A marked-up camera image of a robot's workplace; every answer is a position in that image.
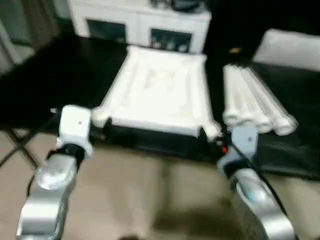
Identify black work mat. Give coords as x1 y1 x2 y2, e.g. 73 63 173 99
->
0 32 320 182

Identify white flat panel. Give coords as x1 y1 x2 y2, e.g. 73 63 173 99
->
252 28 320 72

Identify white plastic table leg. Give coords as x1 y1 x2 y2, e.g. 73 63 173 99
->
227 65 259 130
242 67 299 137
222 64 240 127
235 65 279 135

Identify black folding stand leg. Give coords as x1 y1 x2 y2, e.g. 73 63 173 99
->
0 127 40 171

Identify grey bag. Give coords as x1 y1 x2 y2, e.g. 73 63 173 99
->
170 0 207 13

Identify clear small items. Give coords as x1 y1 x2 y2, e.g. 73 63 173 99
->
150 0 171 10

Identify white glass-door cabinet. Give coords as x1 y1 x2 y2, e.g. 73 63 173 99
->
67 0 212 55

